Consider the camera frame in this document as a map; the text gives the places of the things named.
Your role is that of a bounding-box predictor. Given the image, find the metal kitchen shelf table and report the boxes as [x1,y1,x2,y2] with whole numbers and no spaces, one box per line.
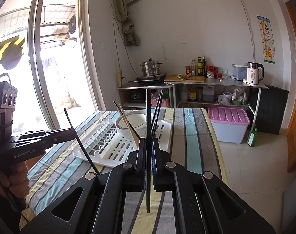
[164,75,268,132]

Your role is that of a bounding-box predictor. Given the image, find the left hand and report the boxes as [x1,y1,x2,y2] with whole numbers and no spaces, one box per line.
[0,162,29,198]

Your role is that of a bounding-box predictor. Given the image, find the striped tablecloth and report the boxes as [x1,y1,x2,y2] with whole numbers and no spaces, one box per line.
[19,108,228,233]

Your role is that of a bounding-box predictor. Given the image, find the white dish drying rack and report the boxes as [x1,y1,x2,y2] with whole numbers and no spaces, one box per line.
[72,120,172,168]

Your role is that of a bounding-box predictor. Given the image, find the black chopstick on table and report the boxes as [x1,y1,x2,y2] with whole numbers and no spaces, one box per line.
[63,107,101,176]

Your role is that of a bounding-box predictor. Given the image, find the white bowl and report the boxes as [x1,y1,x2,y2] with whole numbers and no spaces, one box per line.
[115,110,146,139]

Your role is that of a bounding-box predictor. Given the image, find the pink plastic basket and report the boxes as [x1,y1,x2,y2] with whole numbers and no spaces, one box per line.
[151,98,170,108]

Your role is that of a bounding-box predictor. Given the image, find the low grey shelf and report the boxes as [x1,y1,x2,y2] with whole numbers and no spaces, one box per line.
[117,82,174,109]

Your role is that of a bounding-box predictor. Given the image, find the pink lid storage box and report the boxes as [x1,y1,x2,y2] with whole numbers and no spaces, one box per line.
[208,106,250,144]

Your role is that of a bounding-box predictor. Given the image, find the black induction cooker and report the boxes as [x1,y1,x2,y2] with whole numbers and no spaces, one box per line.
[134,73,167,86]

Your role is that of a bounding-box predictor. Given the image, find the wooden cutting board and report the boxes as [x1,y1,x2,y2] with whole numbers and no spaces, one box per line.
[164,74,205,83]

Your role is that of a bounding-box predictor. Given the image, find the green bottle on floor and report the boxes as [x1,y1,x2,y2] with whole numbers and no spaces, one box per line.
[247,128,258,147]

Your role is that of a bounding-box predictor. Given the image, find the stainless steel steamer pot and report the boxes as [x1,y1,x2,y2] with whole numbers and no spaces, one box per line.
[140,58,163,77]

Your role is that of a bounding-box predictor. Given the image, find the white power strip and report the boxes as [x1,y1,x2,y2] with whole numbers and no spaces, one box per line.
[118,70,123,88]

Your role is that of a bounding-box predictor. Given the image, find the dark soy sauce bottle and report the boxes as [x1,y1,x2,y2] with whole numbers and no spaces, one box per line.
[202,56,207,78]

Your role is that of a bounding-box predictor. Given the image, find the clear blue food container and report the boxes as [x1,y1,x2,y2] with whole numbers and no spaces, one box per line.
[232,64,248,81]

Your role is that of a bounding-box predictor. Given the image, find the white electric kettle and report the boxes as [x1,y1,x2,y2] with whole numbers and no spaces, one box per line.
[246,62,265,86]

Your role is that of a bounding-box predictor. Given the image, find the giraffe height wall chart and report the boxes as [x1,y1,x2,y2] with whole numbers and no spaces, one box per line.
[257,15,276,64]

